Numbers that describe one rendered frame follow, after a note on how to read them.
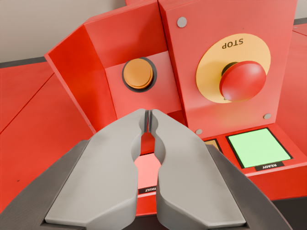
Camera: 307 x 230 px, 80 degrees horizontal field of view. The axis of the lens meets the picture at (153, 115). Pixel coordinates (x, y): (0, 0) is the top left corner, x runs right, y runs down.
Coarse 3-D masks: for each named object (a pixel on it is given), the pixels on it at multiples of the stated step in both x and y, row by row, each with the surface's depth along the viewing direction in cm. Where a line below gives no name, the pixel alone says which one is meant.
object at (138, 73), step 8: (128, 64) 24; (136, 64) 23; (144, 64) 23; (128, 72) 24; (136, 72) 24; (144, 72) 23; (152, 72) 24; (128, 80) 24; (136, 80) 24; (144, 80) 24; (136, 88) 24
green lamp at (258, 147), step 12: (252, 132) 22; (264, 132) 22; (240, 144) 21; (252, 144) 21; (264, 144) 20; (276, 144) 20; (240, 156) 20; (252, 156) 20; (264, 156) 19; (276, 156) 19; (288, 156) 19
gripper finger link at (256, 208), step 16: (208, 144) 9; (224, 160) 8; (224, 176) 7; (240, 176) 7; (240, 192) 7; (256, 192) 7; (240, 208) 6; (256, 208) 6; (272, 208) 6; (256, 224) 6; (272, 224) 6; (288, 224) 6
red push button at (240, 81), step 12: (228, 72) 16; (240, 72) 15; (252, 72) 15; (264, 72) 16; (228, 84) 16; (240, 84) 16; (252, 84) 16; (264, 84) 16; (228, 96) 17; (240, 96) 17; (252, 96) 17
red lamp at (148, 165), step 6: (144, 156) 24; (150, 156) 23; (138, 162) 23; (144, 162) 23; (150, 162) 23; (156, 162) 22; (138, 168) 22; (144, 168) 22; (150, 168) 22; (156, 168) 22; (138, 174) 22; (144, 174) 22; (150, 174) 21; (156, 174) 21; (138, 180) 21; (144, 180) 21; (150, 180) 21; (156, 180) 20; (138, 186) 20; (144, 186) 20
